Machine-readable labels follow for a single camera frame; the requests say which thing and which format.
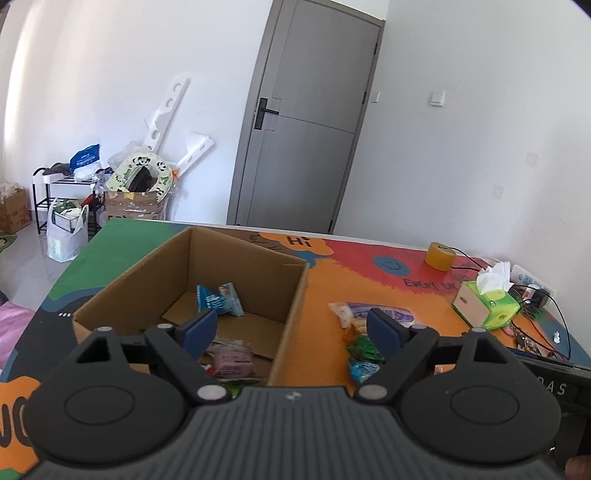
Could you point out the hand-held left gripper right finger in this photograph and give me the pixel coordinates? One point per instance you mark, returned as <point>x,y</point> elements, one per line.
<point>385,337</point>

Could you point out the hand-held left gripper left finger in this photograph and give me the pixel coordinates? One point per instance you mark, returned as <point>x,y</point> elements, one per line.
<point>198,327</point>

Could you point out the small green snack packet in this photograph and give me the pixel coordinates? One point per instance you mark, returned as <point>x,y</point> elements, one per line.
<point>362,348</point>

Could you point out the blue white snack packet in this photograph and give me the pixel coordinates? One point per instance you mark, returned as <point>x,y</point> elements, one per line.
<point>221,300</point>

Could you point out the purple white bread packet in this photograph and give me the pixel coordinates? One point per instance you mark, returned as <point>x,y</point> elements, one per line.
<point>351,311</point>

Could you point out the pink snack packet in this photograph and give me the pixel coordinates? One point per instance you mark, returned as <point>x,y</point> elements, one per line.
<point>233,362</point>

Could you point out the large green snack packet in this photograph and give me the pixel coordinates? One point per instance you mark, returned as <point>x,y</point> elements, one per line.
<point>234,391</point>

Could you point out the person's right hand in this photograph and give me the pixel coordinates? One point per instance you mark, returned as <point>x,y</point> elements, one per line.
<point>578,466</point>

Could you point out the yellow tape roll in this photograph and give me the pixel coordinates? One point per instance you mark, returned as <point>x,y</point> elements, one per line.
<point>438,258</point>

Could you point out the green tissue box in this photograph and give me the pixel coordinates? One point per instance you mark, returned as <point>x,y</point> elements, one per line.
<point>485,309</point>

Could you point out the black power adapter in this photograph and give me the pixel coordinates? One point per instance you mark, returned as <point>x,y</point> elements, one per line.
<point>540,299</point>

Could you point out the white power strip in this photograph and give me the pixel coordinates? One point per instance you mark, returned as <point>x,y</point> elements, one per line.
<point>531,279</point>

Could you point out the cardboard box with clutter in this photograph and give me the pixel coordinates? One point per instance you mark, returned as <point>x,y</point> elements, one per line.
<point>134,210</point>

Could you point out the white plastic bag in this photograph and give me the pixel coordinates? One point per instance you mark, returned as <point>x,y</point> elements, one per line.
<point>64,240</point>

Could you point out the panda print toilet seat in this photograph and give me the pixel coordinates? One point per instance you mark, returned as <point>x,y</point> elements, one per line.
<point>120,177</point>

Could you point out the short white perforated board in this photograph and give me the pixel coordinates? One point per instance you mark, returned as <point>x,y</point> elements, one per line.
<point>196,152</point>

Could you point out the pink blanket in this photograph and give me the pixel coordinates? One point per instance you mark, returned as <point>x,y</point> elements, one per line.
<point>14,332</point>

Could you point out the black shoe rack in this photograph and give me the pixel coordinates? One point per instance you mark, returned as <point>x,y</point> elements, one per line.
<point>41,203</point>

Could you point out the blue white bag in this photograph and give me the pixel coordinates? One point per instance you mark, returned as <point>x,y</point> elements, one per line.
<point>85,161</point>

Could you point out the grey door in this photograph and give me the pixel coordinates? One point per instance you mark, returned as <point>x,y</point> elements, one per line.
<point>300,138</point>

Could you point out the small brown cardboard box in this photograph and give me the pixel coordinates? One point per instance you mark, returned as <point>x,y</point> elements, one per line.
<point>14,212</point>

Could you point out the tall white perforated board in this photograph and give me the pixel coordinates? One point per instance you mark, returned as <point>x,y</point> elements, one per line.
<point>168,110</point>

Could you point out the white wall socket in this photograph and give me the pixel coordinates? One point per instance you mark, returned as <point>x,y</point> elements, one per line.
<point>498,191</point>

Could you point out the white light switch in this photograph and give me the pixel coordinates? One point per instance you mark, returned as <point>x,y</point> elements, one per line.
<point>437,98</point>

